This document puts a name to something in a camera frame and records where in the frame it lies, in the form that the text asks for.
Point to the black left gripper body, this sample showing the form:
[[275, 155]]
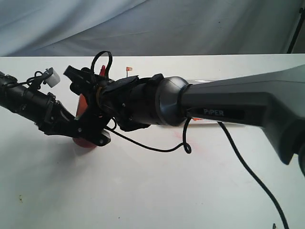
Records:
[[57, 120]]

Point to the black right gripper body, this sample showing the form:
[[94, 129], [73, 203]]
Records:
[[95, 95]]

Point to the red sauce squeeze bottle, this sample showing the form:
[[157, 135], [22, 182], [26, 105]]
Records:
[[83, 112]]

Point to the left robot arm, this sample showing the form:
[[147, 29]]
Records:
[[26, 100]]

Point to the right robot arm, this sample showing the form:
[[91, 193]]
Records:
[[273, 101]]

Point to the white rectangular plastic tray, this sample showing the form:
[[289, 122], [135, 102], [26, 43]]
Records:
[[214, 121]]

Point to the black tripod stand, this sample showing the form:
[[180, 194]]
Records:
[[297, 30]]

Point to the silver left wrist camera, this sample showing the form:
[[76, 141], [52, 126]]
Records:
[[51, 77]]

